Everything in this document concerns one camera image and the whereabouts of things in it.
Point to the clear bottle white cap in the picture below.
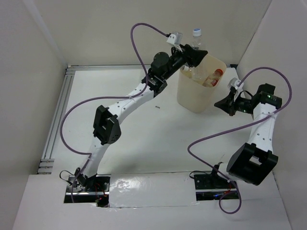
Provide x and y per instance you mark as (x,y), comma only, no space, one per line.
(195,73)

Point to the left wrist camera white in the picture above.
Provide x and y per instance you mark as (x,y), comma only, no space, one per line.
(174,38)

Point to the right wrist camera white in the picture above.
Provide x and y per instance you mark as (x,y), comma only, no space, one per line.
(236,87)

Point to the clear bottle blue-white cap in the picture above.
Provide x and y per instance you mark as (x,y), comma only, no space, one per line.
(197,44)

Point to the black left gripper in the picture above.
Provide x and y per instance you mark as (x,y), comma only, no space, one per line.
(190,55)

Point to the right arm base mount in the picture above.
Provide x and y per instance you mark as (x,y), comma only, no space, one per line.
(210,186)

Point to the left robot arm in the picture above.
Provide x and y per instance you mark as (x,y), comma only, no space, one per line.
(107,120)

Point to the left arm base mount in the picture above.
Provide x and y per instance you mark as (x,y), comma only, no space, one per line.
(97,193)

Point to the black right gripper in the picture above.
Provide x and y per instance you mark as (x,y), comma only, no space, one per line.
(228,105)

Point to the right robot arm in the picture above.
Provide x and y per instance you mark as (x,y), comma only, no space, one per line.
(255,159)

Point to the aluminium frame rail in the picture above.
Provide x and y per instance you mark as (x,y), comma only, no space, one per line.
(154,138)

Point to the red cap labelled bottle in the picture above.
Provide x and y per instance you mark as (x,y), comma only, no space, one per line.
(213,79)

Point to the beige plastic bin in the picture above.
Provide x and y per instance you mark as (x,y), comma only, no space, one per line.
(191,94)

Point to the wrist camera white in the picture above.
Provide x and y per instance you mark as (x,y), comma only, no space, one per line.
(174,38)
(236,87)

